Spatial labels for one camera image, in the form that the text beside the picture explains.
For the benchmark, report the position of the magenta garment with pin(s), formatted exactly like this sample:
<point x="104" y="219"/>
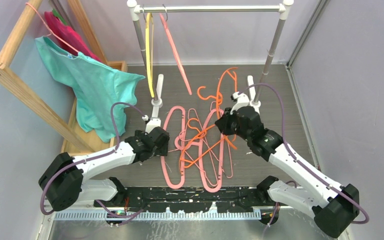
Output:
<point x="67" y="38"/>

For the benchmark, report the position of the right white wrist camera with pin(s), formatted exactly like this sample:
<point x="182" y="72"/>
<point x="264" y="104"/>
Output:
<point x="241" y="100"/>

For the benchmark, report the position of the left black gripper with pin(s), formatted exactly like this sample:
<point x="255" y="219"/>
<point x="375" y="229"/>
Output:
<point x="161" y="151"/>

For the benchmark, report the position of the right thick pink hanger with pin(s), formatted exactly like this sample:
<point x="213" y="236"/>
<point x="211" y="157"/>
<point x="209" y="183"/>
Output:
<point x="210" y="156"/>

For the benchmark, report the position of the thick pink hanger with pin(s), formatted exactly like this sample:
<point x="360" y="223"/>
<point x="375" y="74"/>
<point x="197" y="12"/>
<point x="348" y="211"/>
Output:
<point x="170" y="164"/>
<point x="210" y="156"/>

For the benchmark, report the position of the left thick pink hanger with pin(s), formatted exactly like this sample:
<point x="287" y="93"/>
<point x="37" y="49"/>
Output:
<point x="170" y="164"/>

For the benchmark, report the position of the teal t-shirt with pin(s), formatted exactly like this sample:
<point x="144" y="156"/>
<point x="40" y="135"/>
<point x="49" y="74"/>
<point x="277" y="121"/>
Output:
<point x="102" y="92"/>

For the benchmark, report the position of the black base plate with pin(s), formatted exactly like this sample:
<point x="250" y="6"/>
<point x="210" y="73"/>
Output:
<point x="193" y="203"/>

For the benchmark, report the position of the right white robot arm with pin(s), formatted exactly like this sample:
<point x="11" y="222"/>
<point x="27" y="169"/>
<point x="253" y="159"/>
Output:
<point x="332" y="205"/>

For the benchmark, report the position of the thin pink wire hanger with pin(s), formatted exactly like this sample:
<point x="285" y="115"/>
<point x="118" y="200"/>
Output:
<point x="49" y="29"/>

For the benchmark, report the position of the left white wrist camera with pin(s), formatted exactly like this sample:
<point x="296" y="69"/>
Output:
<point x="151" y="123"/>

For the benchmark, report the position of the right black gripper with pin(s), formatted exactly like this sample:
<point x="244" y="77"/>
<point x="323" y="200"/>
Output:
<point x="223" y="123"/>

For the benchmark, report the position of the orange plastic hanger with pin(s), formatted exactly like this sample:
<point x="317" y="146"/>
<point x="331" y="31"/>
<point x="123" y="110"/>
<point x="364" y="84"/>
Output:
<point x="218" y="100"/>

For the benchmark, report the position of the yellow hanger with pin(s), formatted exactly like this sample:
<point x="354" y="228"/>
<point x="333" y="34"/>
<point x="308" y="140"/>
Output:
<point x="149" y="44"/>

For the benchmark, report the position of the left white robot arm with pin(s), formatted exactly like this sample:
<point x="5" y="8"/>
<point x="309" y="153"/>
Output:
<point x="69" y="180"/>

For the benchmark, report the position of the pink metal-hook hanger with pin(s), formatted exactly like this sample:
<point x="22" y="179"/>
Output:
<point x="164" y="21"/>

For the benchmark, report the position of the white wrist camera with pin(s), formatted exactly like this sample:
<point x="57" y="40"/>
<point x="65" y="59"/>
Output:
<point x="151" y="123"/>
<point x="241" y="100"/>

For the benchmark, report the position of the wooden clothes rack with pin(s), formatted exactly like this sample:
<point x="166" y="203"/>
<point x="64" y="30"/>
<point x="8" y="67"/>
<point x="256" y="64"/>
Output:
<point x="23" y="134"/>

